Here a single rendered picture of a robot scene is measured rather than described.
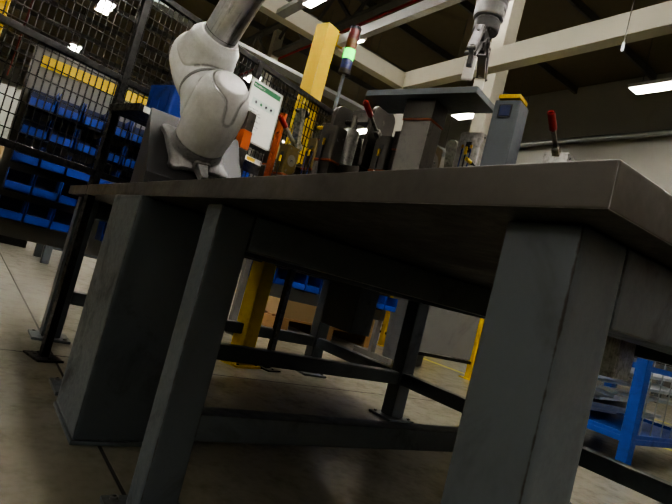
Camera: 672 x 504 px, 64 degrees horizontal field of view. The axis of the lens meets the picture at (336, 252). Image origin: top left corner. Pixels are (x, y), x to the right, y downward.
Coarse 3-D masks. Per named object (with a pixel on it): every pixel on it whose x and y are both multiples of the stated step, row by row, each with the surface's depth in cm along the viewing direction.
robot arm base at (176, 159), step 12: (168, 132) 157; (168, 144) 155; (180, 144) 152; (168, 156) 153; (180, 156) 153; (192, 156) 153; (180, 168) 153; (192, 168) 154; (204, 168) 154; (216, 168) 159
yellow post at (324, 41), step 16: (320, 32) 306; (336, 32) 309; (320, 48) 303; (320, 64) 303; (304, 80) 306; (320, 80) 305; (320, 96) 307; (304, 128) 301; (256, 272) 297; (272, 272) 300; (256, 288) 294; (256, 304) 294; (240, 320) 297; (256, 320) 296; (240, 336) 294; (256, 336) 298; (256, 368) 297
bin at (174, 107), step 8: (152, 88) 217; (160, 88) 214; (168, 88) 211; (152, 96) 216; (160, 96) 213; (168, 96) 210; (176, 96) 210; (152, 104) 215; (160, 104) 212; (168, 104) 210; (176, 104) 210; (168, 112) 209; (176, 112) 211
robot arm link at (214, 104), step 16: (192, 80) 148; (208, 80) 143; (224, 80) 143; (240, 80) 148; (192, 96) 145; (208, 96) 142; (224, 96) 142; (240, 96) 144; (192, 112) 145; (208, 112) 143; (224, 112) 144; (240, 112) 147; (176, 128) 154; (192, 128) 147; (208, 128) 146; (224, 128) 147; (240, 128) 153; (192, 144) 150; (208, 144) 150; (224, 144) 152
